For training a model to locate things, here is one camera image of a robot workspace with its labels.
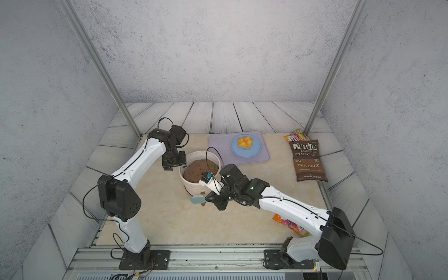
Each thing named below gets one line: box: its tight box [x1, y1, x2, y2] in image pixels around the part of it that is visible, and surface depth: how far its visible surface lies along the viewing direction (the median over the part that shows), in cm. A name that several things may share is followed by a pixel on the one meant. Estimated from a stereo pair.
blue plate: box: [230, 134, 262, 159], surface depth 114 cm
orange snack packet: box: [283, 128, 311, 142], surface depth 117 cm
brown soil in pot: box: [183, 158, 219, 184], surface depth 92 cm
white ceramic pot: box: [178, 150, 222, 198], surface depth 86 cm
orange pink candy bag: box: [272, 213, 311, 238], surface depth 82 cm
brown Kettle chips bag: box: [289, 139, 328, 183], surface depth 107 cm
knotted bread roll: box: [237, 136, 254, 149], surface depth 116 cm
